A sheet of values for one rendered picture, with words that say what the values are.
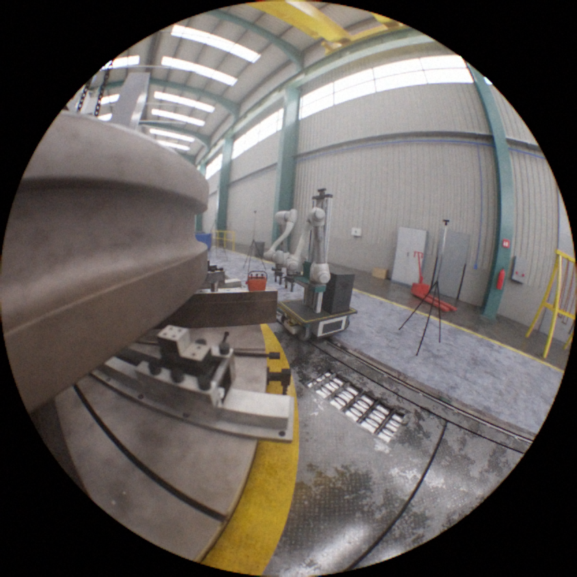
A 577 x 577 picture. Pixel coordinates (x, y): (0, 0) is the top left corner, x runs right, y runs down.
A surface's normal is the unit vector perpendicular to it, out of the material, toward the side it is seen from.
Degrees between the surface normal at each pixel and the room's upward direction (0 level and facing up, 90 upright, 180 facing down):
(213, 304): 90
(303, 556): 0
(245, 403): 0
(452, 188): 90
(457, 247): 90
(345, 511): 0
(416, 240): 90
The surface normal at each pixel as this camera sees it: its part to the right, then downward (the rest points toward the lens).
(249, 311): 0.33, 0.30
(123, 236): 0.99, 0.09
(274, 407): 0.07, -0.95
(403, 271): -0.78, 0.13
